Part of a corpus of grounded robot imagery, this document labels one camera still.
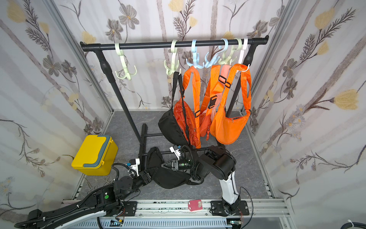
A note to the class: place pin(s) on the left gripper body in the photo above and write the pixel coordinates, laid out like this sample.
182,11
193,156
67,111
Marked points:
142,175

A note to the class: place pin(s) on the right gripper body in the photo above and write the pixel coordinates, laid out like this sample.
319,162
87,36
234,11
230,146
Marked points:
174,164

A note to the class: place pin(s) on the black crescent bag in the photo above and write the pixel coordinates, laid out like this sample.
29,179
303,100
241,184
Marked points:
168,123

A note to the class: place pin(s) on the bright orange crescent bag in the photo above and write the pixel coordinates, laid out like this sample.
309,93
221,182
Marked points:
227,130

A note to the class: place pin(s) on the dark orange waist bag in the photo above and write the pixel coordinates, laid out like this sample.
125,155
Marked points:
210,102
188,119

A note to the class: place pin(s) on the pink crescent bag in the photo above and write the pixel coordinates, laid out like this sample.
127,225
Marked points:
224,74

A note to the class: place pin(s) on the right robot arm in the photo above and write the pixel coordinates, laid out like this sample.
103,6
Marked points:
191,169

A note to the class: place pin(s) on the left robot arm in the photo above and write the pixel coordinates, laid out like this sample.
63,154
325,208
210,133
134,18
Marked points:
109,200

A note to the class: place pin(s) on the green hook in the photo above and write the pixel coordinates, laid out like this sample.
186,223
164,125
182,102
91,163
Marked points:
227,60
174,64
127,75

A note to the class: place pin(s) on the blue hook left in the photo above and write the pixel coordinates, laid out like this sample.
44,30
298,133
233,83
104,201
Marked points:
195,61

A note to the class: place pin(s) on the blue hook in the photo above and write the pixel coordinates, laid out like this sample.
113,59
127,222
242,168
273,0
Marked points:
195,61
216,57

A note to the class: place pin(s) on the blue hook right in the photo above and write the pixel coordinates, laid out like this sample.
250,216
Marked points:
216,57

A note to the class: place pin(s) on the green hook right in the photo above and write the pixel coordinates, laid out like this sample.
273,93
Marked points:
227,60

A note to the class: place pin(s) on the white hook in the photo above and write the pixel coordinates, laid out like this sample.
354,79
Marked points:
242,51

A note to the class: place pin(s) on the green hook far left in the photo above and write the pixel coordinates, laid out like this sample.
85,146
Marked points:
127,75

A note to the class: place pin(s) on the pink tag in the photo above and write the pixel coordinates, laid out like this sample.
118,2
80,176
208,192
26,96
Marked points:
195,205

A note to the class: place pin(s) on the yellow storage box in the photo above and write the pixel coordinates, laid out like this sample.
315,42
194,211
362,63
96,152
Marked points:
96,155

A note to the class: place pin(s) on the black clothes rack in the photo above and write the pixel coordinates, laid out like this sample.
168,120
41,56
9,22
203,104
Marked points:
107,70

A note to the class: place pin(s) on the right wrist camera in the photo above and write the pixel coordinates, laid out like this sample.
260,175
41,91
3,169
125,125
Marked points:
176,150

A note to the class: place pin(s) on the white cable duct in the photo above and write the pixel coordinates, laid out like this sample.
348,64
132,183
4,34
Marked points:
106,223

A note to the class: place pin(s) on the aluminium rail base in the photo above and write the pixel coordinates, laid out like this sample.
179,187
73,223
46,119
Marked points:
256,214

